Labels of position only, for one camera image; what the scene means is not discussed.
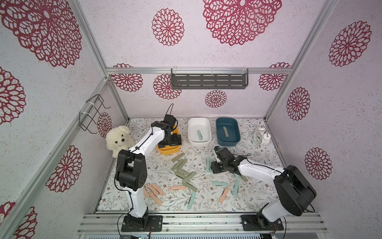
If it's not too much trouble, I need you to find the yellow plastic storage box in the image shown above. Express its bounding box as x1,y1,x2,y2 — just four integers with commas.
157,126,182,156

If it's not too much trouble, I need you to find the white plush dog toy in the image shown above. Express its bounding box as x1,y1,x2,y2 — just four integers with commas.
105,125,135,158

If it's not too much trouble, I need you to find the white twin-bell alarm clock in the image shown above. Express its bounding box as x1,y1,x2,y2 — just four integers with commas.
253,126,271,146

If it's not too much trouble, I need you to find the grey wall shelf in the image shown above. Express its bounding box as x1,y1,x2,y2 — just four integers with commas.
170,69,249,90

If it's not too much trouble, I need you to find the teal plastic storage box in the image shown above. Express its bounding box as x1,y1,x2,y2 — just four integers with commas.
216,118,241,147

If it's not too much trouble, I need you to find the black wire wall rack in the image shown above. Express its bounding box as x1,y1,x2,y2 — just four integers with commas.
78,94,110,134

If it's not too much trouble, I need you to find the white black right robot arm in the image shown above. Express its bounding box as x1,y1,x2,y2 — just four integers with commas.
211,146,317,228

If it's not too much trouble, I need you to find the white plastic storage box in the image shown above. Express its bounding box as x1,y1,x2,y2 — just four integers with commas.
188,118,212,147

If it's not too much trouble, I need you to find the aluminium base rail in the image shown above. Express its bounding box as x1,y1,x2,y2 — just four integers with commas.
77,212,328,236

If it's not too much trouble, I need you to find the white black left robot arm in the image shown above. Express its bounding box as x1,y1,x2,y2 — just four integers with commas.
114,119,181,220

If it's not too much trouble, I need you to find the pink folding knife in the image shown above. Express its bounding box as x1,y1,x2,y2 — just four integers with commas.
145,183,160,196
149,192,163,205
142,186,150,198
169,185,187,191
152,184,166,196

